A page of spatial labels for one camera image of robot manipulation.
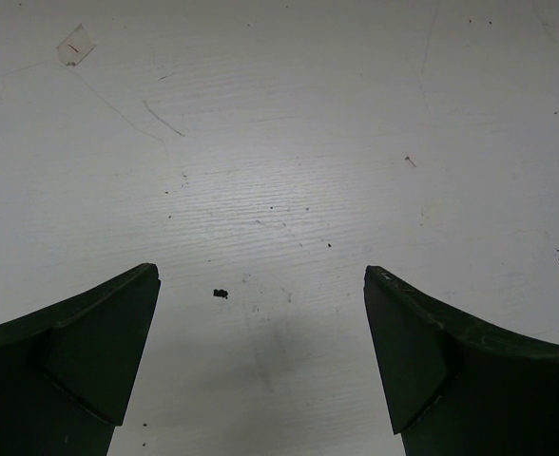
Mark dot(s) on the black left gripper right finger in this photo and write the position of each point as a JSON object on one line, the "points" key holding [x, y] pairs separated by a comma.
{"points": [[455, 384]]}

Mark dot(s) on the clear tape piece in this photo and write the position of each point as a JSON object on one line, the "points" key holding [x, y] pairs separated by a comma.
{"points": [[75, 48]]}

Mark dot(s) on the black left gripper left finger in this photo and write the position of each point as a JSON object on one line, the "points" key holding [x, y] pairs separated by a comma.
{"points": [[67, 371]]}

